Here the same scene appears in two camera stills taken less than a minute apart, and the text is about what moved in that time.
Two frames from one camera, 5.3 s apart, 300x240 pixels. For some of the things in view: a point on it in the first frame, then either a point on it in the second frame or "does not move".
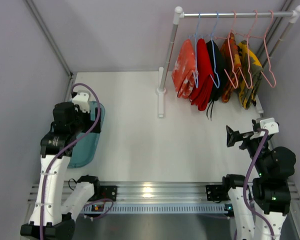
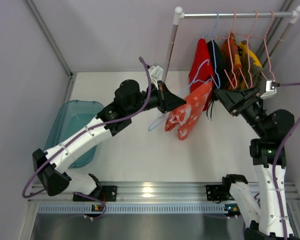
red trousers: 203,95 does not move
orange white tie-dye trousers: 183,70 to 184,117
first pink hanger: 228,37 does not move
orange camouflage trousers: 230,60 does not move
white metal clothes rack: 178,14 does not move
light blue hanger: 196,81 to 196,81
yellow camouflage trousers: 249,70 does not move
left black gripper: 94,120 to 161,96
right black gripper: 230,136 to 239,104
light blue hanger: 218,86 does not move
